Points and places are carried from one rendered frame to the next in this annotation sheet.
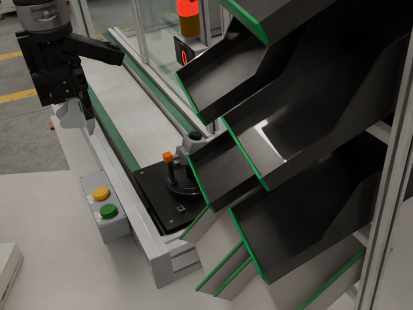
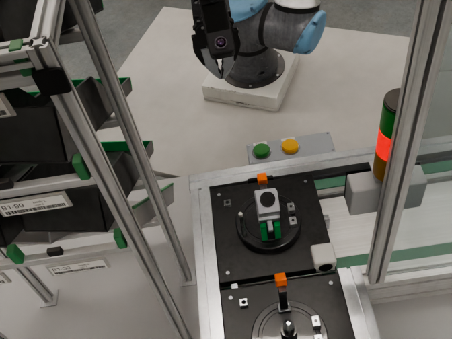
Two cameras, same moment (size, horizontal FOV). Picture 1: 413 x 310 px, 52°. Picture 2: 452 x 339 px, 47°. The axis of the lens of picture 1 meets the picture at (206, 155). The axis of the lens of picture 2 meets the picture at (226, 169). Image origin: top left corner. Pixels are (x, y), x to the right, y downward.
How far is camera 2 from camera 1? 1.17 m
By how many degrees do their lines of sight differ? 75
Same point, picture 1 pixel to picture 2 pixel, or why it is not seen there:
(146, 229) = (227, 179)
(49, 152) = not seen: outside the picture
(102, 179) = (315, 149)
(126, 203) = (267, 166)
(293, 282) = not seen: hidden behind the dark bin
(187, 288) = (184, 220)
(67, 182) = (373, 140)
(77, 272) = (241, 147)
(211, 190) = (109, 153)
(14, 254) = (268, 101)
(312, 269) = not seen: hidden behind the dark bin
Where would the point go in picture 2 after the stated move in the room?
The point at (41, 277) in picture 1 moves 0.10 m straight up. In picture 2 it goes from (249, 124) to (245, 99)
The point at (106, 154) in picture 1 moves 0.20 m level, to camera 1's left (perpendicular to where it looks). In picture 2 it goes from (367, 157) to (377, 98)
